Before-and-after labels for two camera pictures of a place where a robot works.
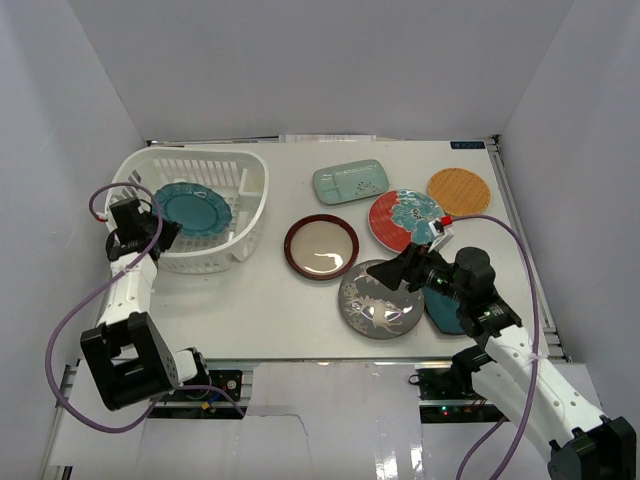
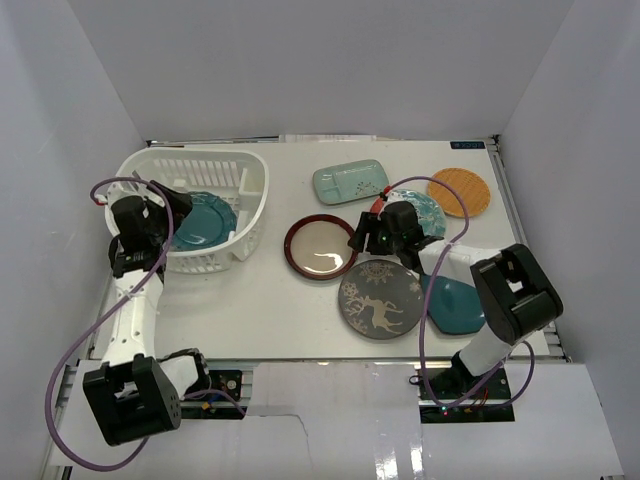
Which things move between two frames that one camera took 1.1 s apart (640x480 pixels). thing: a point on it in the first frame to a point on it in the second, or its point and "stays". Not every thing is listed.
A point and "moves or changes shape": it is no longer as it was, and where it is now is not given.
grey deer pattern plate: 373,308 stays
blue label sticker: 467,144 stays
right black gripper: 410,264 to 369,223
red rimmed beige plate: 321,247 stays
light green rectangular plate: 350,181 stays
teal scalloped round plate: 201,210 moves or changes shape
